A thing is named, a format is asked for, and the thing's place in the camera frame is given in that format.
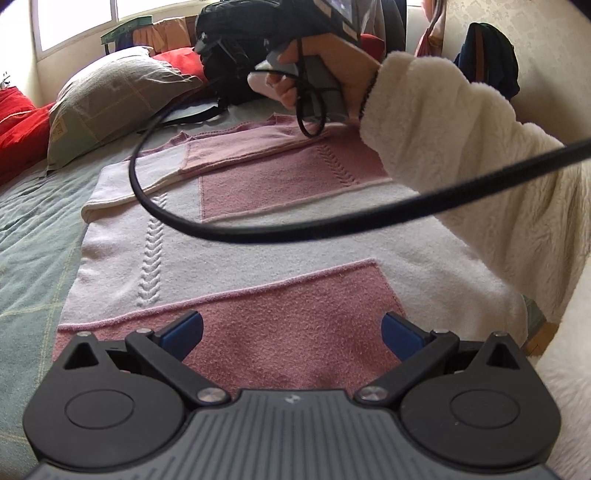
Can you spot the person's right forearm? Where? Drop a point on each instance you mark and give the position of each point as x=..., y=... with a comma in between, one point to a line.
x=461, y=138

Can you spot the window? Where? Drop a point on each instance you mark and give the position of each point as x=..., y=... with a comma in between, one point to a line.
x=78, y=23

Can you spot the red pillow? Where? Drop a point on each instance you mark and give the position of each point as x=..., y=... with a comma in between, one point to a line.
x=23, y=129

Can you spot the brown hanging garment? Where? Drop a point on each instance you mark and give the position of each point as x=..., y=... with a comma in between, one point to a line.
x=390, y=23

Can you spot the dark jacket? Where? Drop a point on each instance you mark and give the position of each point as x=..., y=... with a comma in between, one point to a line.
x=501, y=60

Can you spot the grey-green pillow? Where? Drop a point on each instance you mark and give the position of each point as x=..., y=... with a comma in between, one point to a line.
x=111, y=101

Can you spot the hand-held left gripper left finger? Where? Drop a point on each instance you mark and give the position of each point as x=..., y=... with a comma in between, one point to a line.
x=184, y=332

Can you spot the red blanket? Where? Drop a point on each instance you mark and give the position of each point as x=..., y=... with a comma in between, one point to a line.
x=180, y=62

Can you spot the orange curtain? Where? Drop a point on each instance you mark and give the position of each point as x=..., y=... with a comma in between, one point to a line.
x=431, y=27

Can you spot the wooden chair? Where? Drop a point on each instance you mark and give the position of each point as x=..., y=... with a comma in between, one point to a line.
x=482, y=46

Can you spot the white fleece robe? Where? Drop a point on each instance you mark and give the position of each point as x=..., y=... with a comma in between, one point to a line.
x=572, y=369

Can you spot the pink and white sweater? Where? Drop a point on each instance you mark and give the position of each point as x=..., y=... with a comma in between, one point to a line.
x=258, y=258

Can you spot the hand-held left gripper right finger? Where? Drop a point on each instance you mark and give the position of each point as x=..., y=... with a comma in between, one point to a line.
x=401, y=339

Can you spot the person's right hand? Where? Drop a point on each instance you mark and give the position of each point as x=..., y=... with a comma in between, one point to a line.
x=341, y=64

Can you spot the black backpack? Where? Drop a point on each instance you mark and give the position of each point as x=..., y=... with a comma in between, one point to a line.
x=235, y=27

